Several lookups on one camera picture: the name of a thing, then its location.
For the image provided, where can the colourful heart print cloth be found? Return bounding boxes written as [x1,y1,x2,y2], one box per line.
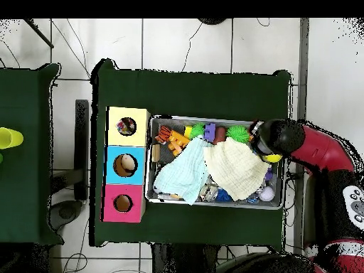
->
[116,117,137,135]

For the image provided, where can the wooden box with three holes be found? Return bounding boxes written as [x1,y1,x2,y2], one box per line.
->
[100,106,151,223]

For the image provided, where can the orange plastic building block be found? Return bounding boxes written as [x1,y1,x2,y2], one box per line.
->
[167,129,191,157]

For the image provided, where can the mint green muslin cloth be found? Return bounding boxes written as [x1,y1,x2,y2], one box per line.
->
[153,136,213,206]

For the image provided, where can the orange striped tiger plush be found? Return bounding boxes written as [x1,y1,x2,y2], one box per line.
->
[155,124,173,144]

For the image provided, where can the small green spiky ball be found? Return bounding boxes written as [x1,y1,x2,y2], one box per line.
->
[189,122,206,139]

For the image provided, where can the purple plastic building block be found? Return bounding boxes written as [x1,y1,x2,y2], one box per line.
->
[203,122,216,142]

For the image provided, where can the brown toy football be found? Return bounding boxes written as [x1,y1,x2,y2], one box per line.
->
[211,127,228,145]

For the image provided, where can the cream yellow muslin cloth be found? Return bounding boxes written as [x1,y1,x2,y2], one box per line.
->
[203,136,270,202]

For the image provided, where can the dark green tablecloth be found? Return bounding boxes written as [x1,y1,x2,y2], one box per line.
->
[0,63,63,245]
[89,58,292,252]

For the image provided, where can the large green spiky ball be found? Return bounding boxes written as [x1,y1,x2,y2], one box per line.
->
[225,124,250,144]

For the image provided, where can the yellow plastic ball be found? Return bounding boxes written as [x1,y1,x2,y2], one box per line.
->
[262,154,283,164]

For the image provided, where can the black round stand base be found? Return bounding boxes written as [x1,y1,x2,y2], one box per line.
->
[197,18,228,26]

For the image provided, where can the yellow-green plastic cup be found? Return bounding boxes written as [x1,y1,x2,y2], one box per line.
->
[0,127,24,150]

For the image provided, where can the black metal rod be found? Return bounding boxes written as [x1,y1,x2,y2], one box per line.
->
[23,18,55,49]

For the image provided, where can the silver wire mesh bin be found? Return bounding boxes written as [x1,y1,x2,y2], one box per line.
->
[144,114,289,210]

